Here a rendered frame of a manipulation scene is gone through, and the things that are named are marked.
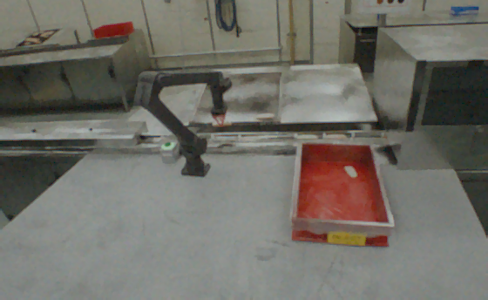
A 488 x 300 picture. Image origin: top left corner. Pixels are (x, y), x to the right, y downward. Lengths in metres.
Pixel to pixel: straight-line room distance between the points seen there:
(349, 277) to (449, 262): 0.31
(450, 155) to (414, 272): 0.58
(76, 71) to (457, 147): 4.11
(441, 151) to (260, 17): 4.08
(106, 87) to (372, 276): 3.83
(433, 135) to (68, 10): 5.90
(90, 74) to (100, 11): 1.88
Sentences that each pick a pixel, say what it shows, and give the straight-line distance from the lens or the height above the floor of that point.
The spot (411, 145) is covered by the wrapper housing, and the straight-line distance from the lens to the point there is 1.38.
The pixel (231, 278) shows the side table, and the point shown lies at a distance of 1.02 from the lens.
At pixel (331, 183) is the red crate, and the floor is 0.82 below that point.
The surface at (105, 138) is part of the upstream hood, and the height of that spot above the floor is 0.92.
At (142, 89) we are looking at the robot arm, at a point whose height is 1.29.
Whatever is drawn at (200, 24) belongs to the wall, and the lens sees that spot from 5.29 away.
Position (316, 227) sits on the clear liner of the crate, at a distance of 1.02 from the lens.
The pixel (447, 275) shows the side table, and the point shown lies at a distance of 1.11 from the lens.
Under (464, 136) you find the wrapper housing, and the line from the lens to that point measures 1.44.
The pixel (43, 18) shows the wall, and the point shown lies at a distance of 6.70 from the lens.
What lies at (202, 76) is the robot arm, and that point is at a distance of 1.32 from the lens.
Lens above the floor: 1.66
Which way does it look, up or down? 30 degrees down
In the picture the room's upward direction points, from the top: 7 degrees counter-clockwise
